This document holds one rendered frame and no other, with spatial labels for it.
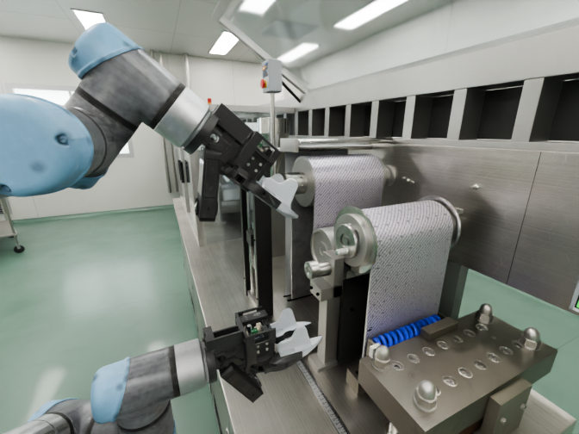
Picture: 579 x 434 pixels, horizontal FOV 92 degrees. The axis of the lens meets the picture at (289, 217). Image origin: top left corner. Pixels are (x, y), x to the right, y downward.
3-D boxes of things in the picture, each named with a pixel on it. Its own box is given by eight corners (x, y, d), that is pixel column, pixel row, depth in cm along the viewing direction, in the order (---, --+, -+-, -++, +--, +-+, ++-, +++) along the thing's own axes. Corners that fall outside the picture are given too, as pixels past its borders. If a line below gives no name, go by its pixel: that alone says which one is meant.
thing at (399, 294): (363, 342, 63) (370, 269, 57) (435, 314, 72) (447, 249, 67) (364, 344, 62) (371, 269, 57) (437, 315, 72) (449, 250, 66)
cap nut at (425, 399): (408, 398, 49) (411, 377, 47) (423, 390, 50) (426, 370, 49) (426, 416, 45) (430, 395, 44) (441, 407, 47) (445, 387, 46)
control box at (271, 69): (258, 93, 101) (257, 62, 98) (275, 94, 103) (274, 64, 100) (264, 90, 95) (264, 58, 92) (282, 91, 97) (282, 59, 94)
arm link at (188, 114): (153, 130, 35) (153, 130, 42) (185, 153, 37) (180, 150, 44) (189, 83, 35) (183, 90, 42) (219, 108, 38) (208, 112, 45)
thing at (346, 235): (349, 219, 58) (359, 254, 56) (357, 218, 58) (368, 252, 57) (332, 229, 64) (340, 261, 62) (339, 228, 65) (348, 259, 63)
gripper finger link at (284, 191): (319, 197, 47) (277, 163, 43) (298, 226, 47) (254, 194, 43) (312, 195, 50) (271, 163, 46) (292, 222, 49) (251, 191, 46)
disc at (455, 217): (405, 241, 79) (412, 190, 75) (407, 241, 80) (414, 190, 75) (454, 262, 67) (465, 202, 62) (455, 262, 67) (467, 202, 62)
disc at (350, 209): (332, 257, 69) (334, 199, 65) (333, 257, 70) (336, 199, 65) (372, 285, 57) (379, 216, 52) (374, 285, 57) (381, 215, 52)
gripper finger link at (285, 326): (312, 304, 55) (271, 321, 50) (311, 329, 57) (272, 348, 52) (302, 297, 58) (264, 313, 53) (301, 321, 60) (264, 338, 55)
